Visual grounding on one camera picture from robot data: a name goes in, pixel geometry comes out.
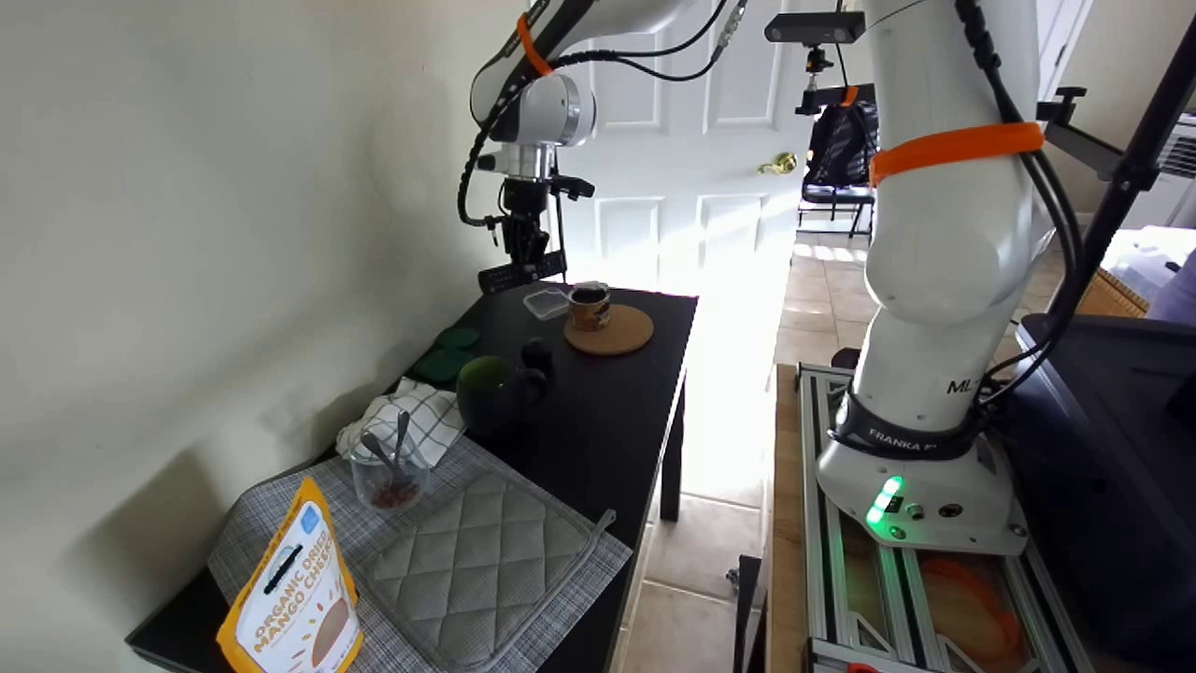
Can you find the dark green round cup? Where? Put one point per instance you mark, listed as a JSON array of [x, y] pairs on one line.
[[483, 380]]

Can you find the black backpack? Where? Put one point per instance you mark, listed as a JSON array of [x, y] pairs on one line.
[[843, 145]]

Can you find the brown mug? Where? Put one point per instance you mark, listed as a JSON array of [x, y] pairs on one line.
[[586, 306]]

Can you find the rectangular green lid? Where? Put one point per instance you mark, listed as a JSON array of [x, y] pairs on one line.
[[433, 364]]

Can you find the black camera on stand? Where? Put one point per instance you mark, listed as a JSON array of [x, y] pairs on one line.
[[814, 29]]

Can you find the wooden platform board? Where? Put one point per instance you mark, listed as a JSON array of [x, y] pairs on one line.
[[783, 536]]

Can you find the white panel door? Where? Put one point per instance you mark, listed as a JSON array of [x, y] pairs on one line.
[[696, 163]]

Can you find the orange cardboard package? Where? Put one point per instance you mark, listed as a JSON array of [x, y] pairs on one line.
[[292, 602]]

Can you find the white checked dish cloth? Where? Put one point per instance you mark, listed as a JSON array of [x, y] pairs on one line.
[[417, 415]]

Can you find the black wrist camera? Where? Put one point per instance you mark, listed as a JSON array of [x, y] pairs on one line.
[[568, 187]]

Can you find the black side table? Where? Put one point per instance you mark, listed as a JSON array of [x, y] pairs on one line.
[[610, 411]]

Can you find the round wooden plate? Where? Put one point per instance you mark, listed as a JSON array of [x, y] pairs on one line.
[[617, 338]]

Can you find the round green lid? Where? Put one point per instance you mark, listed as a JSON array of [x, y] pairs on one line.
[[457, 338]]

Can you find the brass door knob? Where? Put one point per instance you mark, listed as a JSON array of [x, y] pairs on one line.
[[783, 163]]

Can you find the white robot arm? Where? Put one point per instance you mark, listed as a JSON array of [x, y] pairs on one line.
[[935, 248]]

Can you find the clear plastic container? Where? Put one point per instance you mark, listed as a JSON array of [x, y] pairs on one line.
[[544, 306]]

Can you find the metal spoon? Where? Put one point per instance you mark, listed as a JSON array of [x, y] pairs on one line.
[[402, 436]]

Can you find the gray checked placemat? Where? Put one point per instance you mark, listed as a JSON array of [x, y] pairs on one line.
[[255, 529]]

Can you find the clear drinking glass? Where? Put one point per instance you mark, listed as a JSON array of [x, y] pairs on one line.
[[392, 484]]

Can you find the black cart base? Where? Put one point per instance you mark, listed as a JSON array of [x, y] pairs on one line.
[[750, 620]]

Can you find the small black bottle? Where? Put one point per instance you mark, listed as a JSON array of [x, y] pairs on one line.
[[536, 359]]

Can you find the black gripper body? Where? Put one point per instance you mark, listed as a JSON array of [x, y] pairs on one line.
[[529, 231]]

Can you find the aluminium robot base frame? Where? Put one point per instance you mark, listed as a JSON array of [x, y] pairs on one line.
[[827, 583]]

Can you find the black tripod pole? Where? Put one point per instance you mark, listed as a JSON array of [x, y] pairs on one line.
[[1126, 187]]

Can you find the gray quilted oven mat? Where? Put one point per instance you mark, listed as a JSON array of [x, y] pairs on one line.
[[478, 563]]

